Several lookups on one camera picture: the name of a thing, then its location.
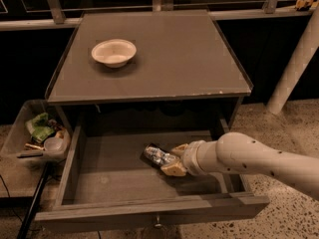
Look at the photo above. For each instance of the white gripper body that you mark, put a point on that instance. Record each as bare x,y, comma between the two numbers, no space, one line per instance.
191,158

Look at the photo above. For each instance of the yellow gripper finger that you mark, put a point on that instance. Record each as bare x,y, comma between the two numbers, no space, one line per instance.
174,169
179,150

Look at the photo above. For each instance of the silver redbull can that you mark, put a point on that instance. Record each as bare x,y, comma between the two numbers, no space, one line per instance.
159,156

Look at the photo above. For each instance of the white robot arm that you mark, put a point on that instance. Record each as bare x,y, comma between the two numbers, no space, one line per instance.
238,153

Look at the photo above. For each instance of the metal drawer knob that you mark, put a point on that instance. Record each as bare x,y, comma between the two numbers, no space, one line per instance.
158,224

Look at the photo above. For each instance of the open grey top drawer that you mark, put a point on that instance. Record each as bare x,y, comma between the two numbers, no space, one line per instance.
107,184

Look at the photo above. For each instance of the grey wooden cabinet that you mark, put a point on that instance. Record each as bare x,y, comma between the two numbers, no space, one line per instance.
181,55

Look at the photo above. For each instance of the white paper bowl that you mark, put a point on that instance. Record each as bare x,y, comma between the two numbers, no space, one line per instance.
114,53

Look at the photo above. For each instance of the clear plastic cup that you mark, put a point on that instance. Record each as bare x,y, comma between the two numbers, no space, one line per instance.
53,143

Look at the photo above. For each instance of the clear plastic bin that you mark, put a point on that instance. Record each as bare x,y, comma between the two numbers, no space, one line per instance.
21,147

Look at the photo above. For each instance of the green snack bag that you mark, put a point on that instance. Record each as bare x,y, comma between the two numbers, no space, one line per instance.
39,127

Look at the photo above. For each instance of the black floor bar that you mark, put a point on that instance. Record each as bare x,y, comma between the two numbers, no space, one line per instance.
24,228

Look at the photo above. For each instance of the metal railing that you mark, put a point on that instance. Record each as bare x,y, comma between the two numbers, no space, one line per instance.
49,14

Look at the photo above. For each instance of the white diagonal post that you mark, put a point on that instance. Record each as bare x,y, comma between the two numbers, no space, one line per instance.
301,57

